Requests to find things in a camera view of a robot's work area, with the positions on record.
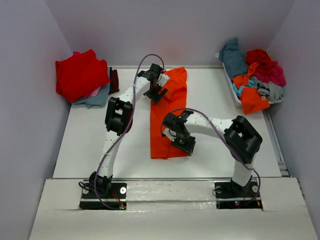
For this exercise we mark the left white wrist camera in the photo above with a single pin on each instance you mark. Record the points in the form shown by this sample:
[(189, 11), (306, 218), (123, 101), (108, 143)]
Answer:
[(163, 79)]

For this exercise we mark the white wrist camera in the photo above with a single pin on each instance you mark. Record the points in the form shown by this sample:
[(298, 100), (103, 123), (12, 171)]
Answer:
[(163, 79), (168, 134)]

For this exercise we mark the red crumpled t-shirt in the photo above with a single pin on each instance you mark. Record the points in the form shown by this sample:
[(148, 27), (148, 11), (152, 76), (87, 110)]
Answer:
[(265, 63)]

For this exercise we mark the folded light blue t-shirt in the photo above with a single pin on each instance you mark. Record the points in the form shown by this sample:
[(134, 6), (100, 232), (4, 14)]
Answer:
[(99, 100)]

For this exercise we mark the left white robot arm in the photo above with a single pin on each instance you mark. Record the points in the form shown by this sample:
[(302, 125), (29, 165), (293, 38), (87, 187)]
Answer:
[(119, 120)]

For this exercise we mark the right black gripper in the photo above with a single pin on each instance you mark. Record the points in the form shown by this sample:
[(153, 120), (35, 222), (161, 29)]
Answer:
[(188, 148)]

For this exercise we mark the folded red t-shirt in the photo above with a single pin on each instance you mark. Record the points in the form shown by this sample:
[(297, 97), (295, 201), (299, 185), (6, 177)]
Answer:
[(79, 75)]

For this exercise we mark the folded maroon t-shirt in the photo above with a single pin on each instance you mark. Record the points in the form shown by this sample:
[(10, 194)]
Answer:
[(114, 80)]

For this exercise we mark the teal blue crumpled t-shirt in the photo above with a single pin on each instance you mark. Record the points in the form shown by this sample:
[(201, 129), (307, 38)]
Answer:
[(233, 59)]

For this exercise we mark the folded pink t-shirt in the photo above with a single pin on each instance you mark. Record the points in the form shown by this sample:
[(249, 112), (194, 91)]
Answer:
[(95, 92)]

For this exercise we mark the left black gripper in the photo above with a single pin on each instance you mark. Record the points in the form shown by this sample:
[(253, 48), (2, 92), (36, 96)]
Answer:
[(153, 97)]

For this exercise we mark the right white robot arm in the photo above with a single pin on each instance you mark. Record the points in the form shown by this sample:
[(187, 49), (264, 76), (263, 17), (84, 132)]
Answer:
[(238, 135)]

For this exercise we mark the grey crumpled t-shirt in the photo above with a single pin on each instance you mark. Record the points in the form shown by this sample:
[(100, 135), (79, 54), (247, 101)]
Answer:
[(271, 91)]

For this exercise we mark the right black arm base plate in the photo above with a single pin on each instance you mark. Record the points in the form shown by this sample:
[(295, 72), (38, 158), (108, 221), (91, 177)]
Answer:
[(230, 196)]

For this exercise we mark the cyan crumpled t-shirt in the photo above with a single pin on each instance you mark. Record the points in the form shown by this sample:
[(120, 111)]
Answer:
[(238, 91)]

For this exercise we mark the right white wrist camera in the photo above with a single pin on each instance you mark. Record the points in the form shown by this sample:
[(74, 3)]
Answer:
[(168, 134)]

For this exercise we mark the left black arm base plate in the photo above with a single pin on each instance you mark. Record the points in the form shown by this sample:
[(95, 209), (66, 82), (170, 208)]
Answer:
[(115, 200)]

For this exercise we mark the orange t-shirt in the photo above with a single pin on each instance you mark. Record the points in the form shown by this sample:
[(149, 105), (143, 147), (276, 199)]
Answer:
[(175, 98), (250, 99)]

